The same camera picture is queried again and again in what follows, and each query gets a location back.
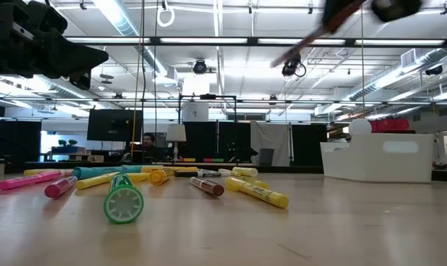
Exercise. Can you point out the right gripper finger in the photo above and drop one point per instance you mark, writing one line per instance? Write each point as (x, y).
(335, 13)

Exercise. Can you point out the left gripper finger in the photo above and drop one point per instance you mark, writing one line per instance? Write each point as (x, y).
(75, 57)
(81, 80)

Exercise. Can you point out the teal highlighter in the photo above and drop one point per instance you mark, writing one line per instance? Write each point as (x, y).
(105, 171)

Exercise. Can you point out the slim yellow highlighter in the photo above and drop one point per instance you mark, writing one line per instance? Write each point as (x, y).
(260, 193)
(258, 182)
(38, 171)
(182, 169)
(94, 181)

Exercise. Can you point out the pink dry-erase marker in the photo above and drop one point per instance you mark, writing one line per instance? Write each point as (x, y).
(58, 187)

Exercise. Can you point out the slim pink highlighter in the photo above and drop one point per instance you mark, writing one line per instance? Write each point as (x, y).
(23, 181)

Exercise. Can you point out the orange-yellow chunky highlighter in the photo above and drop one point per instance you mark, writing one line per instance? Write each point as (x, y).
(158, 177)

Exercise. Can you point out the green highlighter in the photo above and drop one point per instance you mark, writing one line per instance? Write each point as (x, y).
(123, 203)

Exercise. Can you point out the black dry-erase marker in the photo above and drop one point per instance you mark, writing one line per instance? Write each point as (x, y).
(188, 173)

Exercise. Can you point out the pale yellow chunky highlighter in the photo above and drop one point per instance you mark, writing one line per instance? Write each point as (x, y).
(245, 171)

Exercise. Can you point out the black monitor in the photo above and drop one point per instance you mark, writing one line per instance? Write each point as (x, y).
(112, 125)

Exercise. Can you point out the green potted plant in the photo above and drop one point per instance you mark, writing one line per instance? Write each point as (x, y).
(72, 142)
(62, 142)

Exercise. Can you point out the black ceiling spotlight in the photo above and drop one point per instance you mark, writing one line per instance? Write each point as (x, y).
(433, 70)

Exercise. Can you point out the black partition panel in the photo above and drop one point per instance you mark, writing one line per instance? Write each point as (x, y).
(308, 144)
(215, 142)
(20, 140)

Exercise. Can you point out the person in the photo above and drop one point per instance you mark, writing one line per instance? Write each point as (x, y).
(148, 142)

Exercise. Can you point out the white shade table lamp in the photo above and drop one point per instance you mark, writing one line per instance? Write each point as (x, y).
(176, 133)

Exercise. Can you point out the red crate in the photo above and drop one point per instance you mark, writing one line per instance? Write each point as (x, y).
(389, 125)

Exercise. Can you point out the grey cloth backdrop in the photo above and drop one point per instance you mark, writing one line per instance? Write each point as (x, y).
(271, 140)

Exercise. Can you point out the white plastic bin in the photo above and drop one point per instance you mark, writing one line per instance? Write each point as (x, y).
(356, 162)

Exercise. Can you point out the grey chair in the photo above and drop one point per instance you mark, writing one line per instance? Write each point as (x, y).
(265, 157)

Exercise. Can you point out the black ceiling camera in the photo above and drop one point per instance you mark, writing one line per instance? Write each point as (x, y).
(200, 67)
(291, 66)

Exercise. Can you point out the black overhead frame beam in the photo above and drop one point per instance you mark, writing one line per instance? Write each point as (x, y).
(154, 40)

